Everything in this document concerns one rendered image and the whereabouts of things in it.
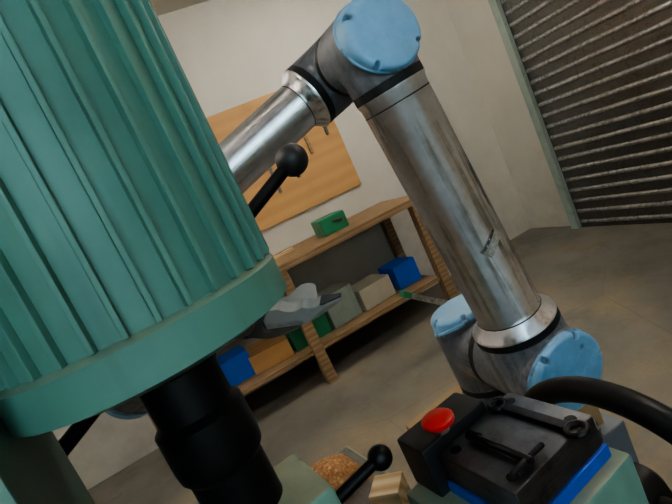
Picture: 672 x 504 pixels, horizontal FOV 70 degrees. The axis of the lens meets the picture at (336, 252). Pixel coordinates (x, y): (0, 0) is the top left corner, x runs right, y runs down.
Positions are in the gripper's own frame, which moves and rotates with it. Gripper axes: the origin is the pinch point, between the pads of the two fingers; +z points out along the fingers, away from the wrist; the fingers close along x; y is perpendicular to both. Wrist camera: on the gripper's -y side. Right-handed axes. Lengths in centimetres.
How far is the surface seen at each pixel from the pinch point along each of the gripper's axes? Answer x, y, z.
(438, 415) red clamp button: 16.4, -11.2, 4.4
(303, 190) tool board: 64, 284, -143
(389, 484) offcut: 23.1, -10.4, -7.8
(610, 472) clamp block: 25.2, -15.5, 13.6
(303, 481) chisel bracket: 6.4, -20.3, 0.1
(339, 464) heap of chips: 23.5, -4.7, -16.8
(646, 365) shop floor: 174, 108, -9
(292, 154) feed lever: -5.5, 6.9, 5.5
